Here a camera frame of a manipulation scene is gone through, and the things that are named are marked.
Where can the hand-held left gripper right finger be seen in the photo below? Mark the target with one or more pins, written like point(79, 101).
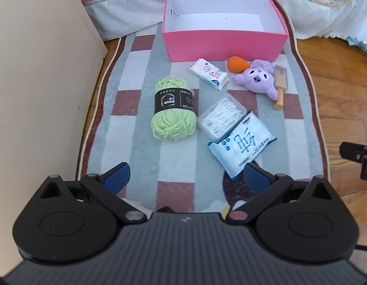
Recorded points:
point(256, 178)

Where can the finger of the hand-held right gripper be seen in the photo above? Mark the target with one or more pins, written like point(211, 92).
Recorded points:
point(354, 151)

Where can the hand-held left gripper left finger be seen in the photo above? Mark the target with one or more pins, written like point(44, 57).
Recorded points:
point(116, 177)

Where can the blue wet wipes pack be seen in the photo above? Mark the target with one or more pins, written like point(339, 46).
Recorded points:
point(242, 145)

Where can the clear floss pick box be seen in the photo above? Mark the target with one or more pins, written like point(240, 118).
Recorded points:
point(219, 115)

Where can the green yarn ball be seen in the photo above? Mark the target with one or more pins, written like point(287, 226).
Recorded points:
point(168, 124)

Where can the purple plush toy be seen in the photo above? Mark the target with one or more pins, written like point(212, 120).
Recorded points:
point(254, 78)

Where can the small white tissue packet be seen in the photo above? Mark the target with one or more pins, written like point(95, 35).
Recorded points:
point(208, 73)

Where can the pink cardboard box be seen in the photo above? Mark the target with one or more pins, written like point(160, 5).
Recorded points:
point(222, 46)

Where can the checkered rug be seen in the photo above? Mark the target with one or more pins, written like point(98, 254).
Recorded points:
point(136, 142)

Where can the orange makeup sponge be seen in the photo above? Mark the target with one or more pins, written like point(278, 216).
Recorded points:
point(235, 64)

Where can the cream cabinet panel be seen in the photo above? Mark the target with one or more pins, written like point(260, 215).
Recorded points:
point(38, 80)

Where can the white bed skirt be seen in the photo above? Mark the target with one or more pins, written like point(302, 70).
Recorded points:
point(121, 14)

